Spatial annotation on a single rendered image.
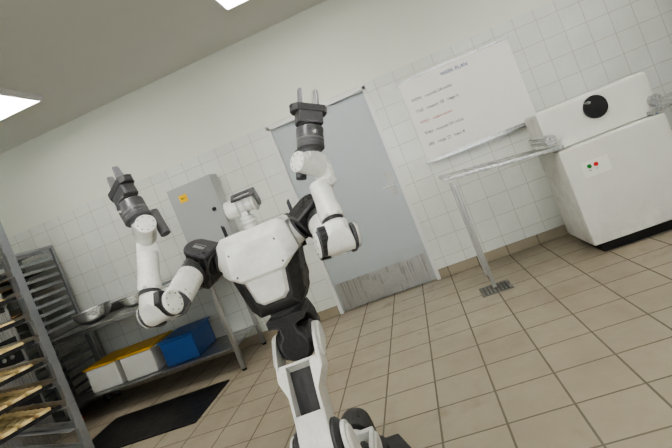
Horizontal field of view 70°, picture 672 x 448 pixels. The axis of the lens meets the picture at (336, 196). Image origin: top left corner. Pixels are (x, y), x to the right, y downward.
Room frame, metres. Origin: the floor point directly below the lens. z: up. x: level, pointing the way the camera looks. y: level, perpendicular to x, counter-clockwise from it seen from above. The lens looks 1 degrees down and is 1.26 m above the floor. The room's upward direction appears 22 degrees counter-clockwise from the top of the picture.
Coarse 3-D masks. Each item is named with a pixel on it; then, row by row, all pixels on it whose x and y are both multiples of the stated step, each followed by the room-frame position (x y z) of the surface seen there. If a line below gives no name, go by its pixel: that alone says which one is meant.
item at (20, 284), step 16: (0, 224) 1.85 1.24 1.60; (0, 240) 1.83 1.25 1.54; (16, 272) 1.84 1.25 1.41; (16, 288) 1.84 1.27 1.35; (32, 304) 1.84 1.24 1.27; (32, 320) 1.83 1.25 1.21; (48, 336) 1.85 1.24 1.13; (48, 352) 1.83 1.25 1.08; (64, 384) 1.84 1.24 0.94; (80, 416) 1.85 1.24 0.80; (80, 432) 1.83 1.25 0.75
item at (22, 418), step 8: (40, 408) 1.87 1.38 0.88; (48, 408) 1.82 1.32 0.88; (0, 416) 2.02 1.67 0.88; (8, 416) 1.96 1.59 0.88; (16, 416) 1.92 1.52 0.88; (24, 416) 1.86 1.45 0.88; (32, 416) 1.82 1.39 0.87; (0, 424) 1.87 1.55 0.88; (8, 424) 1.81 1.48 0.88; (16, 424) 1.77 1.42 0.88; (24, 424) 1.74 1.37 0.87; (0, 432) 1.73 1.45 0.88; (8, 432) 1.69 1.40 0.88
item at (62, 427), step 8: (40, 424) 1.98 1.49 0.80; (48, 424) 1.94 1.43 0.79; (56, 424) 1.90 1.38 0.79; (64, 424) 1.87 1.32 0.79; (72, 424) 1.84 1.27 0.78; (24, 432) 2.07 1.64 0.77; (32, 432) 2.01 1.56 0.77; (40, 432) 1.96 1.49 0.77; (48, 432) 1.91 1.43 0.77; (56, 432) 1.87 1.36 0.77; (64, 432) 1.83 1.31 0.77
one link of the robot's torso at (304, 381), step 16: (320, 336) 1.62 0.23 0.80; (272, 352) 1.63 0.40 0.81; (320, 352) 1.57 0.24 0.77; (288, 368) 1.56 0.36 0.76; (304, 368) 1.58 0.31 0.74; (320, 368) 1.52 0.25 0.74; (288, 384) 1.53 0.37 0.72; (304, 384) 1.56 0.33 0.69; (320, 384) 1.52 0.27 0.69; (304, 400) 1.54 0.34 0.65; (320, 400) 1.48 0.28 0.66; (304, 416) 1.47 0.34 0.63; (320, 416) 1.46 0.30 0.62; (304, 432) 1.45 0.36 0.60; (320, 432) 1.43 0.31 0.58; (336, 432) 1.43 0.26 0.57
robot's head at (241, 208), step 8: (240, 200) 1.64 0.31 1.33; (248, 200) 1.63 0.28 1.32; (224, 208) 1.63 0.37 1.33; (232, 208) 1.63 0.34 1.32; (240, 208) 1.63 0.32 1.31; (248, 208) 1.63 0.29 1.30; (232, 216) 1.63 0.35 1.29; (240, 216) 1.65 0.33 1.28; (248, 216) 1.63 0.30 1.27; (256, 216) 1.66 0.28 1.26
